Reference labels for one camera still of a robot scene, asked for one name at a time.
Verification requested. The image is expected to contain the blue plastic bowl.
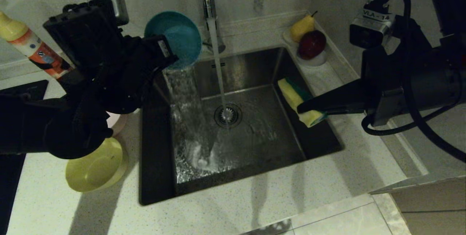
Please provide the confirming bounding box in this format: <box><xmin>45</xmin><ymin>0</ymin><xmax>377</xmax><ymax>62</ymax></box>
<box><xmin>145</xmin><ymin>11</ymin><xmax>202</xmax><ymax>70</ymax></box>

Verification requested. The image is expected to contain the green and yellow sponge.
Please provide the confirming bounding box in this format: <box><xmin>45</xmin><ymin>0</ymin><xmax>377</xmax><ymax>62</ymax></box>
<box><xmin>278</xmin><ymin>78</ymin><xmax>329</xmax><ymax>128</ymax></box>

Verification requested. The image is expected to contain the pink plastic bowl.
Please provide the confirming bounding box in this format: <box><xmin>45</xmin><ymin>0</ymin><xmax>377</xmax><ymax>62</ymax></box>
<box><xmin>106</xmin><ymin>112</ymin><xmax>129</xmax><ymax>137</ymax></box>

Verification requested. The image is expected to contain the orange label dish soap bottle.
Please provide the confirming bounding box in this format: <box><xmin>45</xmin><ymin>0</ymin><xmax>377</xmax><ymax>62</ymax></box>
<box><xmin>0</xmin><ymin>11</ymin><xmax>73</xmax><ymax>80</ymax></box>

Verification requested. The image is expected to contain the stainless steel sink basin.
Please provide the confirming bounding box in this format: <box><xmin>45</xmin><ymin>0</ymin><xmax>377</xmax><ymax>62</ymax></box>
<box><xmin>138</xmin><ymin>48</ymin><xmax>344</xmax><ymax>206</ymax></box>

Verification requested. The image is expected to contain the small white dish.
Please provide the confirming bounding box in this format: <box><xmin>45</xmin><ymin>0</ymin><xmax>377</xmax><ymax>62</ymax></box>
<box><xmin>283</xmin><ymin>28</ymin><xmax>327</xmax><ymax>67</ymax></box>

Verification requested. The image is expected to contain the running water stream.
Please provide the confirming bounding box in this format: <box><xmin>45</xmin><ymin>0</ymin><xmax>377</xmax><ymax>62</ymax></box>
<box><xmin>208</xmin><ymin>19</ymin><xmax>233</xmax><ymax>130</ymax></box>

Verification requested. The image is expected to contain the dark red apple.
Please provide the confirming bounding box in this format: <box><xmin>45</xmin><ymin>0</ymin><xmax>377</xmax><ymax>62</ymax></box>
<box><xmin>298</xmin><ymin>30</ymin><xmax>327</xmax><ymax>61</ymax></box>

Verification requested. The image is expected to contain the round metal drain strainer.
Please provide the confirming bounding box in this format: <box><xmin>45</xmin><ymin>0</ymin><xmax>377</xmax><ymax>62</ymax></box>
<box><xmin>214</xmin><ymin>103</ymin><xmax>243</xmax><ymax>129</ymax></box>

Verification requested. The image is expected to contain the yellow pear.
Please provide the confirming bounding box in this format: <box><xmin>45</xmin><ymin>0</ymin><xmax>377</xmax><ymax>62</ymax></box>
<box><xmin>290</xmin><ymin>11</ymin><xmax>318</xmax><ymax>43</ymax></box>

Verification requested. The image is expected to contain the yellow plastic bowl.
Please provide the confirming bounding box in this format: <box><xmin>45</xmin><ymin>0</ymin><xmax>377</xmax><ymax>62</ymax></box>
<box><xmin>66</xmin><ymin>137</ymin><xmax>129</xmax><ymax>193</ymax></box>

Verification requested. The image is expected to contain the beige wooden cabinet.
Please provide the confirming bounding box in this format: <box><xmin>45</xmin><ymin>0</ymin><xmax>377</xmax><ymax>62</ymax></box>
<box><xmin>370</xmin><ymin>175</ymin><xmax>466</xmax><ymax>235</ymax></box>

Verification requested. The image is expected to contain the black induction cooktop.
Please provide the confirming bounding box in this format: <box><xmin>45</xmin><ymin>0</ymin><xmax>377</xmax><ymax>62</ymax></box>
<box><xmin>0</xmin><ymin>80</ymin><xmax>49</xmax><ymax>235</ymax></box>

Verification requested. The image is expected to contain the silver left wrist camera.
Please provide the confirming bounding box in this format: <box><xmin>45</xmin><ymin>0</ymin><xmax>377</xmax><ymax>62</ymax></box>
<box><xmin>87</xmin><ymin>0</ymin><xmax>130</xmax><ymax>27</ymax></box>

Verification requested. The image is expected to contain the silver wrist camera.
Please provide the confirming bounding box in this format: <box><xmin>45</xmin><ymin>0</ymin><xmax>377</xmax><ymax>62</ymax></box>
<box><xmin>349</xmin><ymin>4</ymin><xmax>396</xmax><ymax>49</ymax></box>
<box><xmin>87</xmin><ymin>0</ymin><xmax>130</xmax><ymax>27</ymax></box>

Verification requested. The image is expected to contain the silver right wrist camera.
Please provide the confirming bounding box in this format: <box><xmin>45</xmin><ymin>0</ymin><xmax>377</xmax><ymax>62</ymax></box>
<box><xmin>349</xmin><ymin>4</ymin><xmax>396</xmax><ymax>49</ymax></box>

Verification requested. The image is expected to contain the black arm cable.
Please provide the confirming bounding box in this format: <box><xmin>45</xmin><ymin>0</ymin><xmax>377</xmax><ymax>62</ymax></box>
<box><xmin>362</xmin><ymin>0</ymin><xmax>466</xmax><ymax>163</ymax></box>

